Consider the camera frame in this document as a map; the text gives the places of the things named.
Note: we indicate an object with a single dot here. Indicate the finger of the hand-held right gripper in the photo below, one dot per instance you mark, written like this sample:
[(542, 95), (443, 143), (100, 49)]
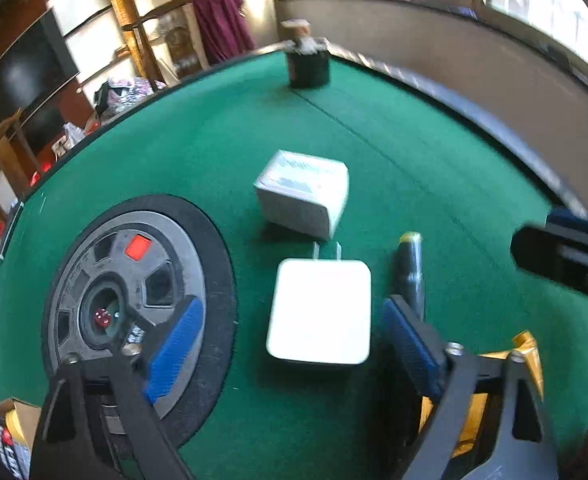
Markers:
[(571, 221), (559, 260)]

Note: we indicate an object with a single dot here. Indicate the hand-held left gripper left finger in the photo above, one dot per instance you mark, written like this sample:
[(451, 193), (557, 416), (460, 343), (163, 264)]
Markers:
[(173, 345)]

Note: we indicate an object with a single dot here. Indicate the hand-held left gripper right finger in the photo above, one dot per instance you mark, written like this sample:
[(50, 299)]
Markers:
[(410, 346)]

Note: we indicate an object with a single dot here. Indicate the white charger adapter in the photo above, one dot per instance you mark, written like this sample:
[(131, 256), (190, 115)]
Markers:
[(319, 310)]

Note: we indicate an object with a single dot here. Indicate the black seasoning packet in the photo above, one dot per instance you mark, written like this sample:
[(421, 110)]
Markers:
[(13, 450)]

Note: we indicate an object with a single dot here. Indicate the gold foil packet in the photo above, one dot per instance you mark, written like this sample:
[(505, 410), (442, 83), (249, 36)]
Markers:
[(474, 420)]

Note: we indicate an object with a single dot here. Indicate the round black table dial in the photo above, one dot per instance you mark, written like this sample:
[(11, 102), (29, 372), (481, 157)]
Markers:
[(123, 260)]

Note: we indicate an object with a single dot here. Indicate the small white cardboard box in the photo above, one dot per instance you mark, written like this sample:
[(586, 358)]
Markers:
[(299, 195)]

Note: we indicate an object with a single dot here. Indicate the white plastic bag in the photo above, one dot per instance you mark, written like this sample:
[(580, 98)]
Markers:
[(73, 135)]

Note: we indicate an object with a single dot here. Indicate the wooden chair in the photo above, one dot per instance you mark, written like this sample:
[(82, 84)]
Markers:
[(3, 160)]

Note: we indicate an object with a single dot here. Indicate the floral bag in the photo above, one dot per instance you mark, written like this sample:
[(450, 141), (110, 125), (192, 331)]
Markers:
[(123, 95)]

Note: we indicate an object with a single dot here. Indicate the black cylindrical container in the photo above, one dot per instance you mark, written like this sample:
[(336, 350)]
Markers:
[(308, 65)]

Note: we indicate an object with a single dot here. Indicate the black television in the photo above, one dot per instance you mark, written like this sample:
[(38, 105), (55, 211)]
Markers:
[(18, 85)]

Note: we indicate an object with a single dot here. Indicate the wooden glass cabinet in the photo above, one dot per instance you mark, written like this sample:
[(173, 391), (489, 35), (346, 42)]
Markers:
[(173, 40)]

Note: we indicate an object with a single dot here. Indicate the maroon cloth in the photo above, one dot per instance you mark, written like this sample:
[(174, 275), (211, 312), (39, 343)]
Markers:
[(221, 25)]

